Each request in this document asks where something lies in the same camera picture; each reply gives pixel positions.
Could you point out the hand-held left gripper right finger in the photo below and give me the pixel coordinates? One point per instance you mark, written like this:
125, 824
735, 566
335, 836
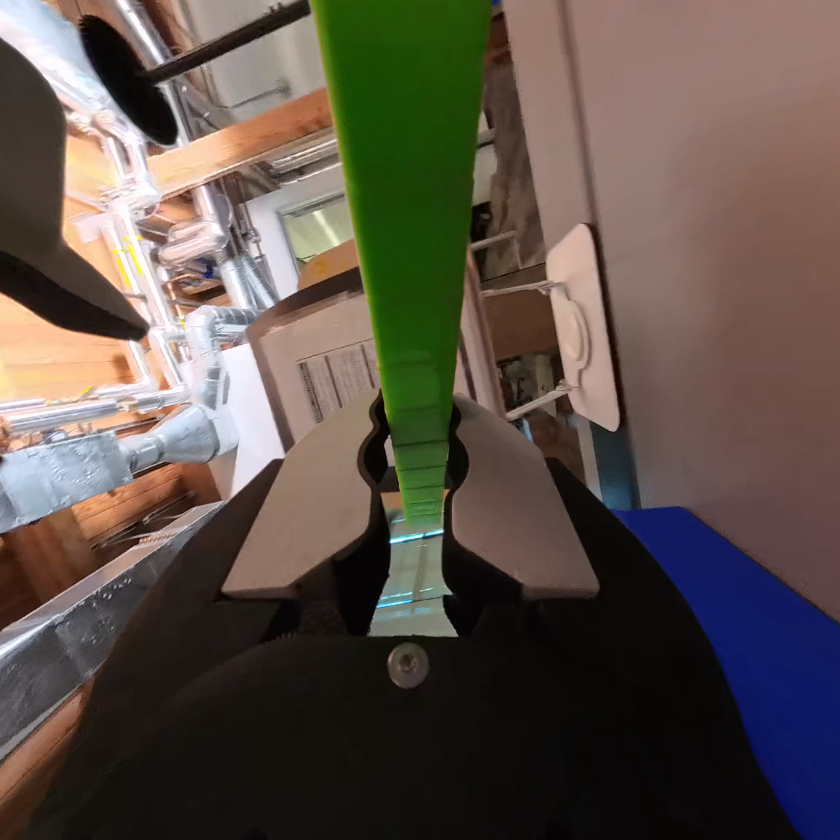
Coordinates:
518, 525

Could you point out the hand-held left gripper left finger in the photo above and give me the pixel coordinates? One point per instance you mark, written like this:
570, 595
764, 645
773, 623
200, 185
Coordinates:
302, 525

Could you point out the blue plastic bin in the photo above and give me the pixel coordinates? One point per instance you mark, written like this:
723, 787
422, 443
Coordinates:
754, 656

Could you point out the long green block bar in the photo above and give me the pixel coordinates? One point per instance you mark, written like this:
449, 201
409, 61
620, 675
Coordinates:
407, 197

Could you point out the document display board with stand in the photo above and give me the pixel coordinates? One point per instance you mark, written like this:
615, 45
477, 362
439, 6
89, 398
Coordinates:
328, 394

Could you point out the bundle of silver ducts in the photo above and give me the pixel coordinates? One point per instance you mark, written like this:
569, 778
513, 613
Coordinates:
203, 328

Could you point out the cardboard box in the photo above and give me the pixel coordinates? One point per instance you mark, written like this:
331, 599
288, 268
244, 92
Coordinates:
328, 269

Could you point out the large silver duct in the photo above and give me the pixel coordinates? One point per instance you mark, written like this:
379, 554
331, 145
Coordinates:
79, 630

